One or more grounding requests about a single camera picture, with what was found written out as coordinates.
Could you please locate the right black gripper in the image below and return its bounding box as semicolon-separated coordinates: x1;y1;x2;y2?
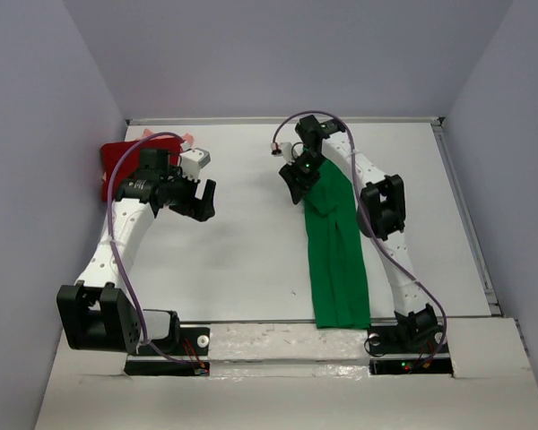
279;150;326;205

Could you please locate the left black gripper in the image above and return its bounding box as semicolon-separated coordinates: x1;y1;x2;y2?
160;164;214;222

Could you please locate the green t shirt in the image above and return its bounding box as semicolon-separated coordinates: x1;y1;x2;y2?
303;161;370;330

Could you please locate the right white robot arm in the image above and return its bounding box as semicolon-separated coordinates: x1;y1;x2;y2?
271;110;447;366

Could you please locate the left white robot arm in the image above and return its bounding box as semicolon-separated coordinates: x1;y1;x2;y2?
56;145;216;354

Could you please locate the pink folded t shirt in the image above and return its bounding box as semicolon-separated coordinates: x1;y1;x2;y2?
141;128;195;155

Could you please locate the red folded t shirt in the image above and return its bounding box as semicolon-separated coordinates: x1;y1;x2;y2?
99;139;183;203

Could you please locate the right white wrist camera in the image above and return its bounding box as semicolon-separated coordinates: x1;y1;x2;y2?
271;142;298;164

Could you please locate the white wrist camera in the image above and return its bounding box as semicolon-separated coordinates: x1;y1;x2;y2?
271;142;298;164
178;143;211;182

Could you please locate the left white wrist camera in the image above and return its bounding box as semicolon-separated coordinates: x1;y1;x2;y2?
178;143;211;182

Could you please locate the aluminium table rail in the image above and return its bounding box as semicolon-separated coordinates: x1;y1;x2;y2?
126;116;445;128

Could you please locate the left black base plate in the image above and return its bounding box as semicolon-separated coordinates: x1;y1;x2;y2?
124;325;211;377

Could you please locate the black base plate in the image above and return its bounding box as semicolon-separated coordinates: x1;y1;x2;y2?
363;325;454;376
124;325;211;377

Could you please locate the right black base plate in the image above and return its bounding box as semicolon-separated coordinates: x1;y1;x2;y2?
363;325;454;376

